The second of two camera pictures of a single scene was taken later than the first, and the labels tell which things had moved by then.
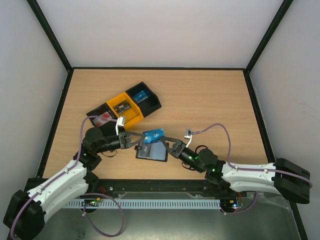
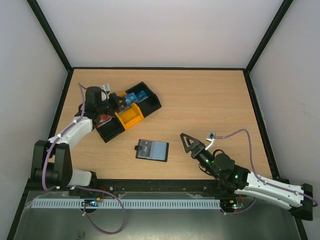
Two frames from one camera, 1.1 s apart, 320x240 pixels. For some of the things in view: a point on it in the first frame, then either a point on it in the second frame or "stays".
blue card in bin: [140, 96] stays
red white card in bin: [99, 121] stays
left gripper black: [126, 133] -> [117, 104]
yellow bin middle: [132, 115] stays
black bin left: [108, 127] stays
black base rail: [213, 186] stays
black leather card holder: [155, 151] stays
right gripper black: [176, 148] -> [196, 147]
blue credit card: [153, 135] -> [130, 98]
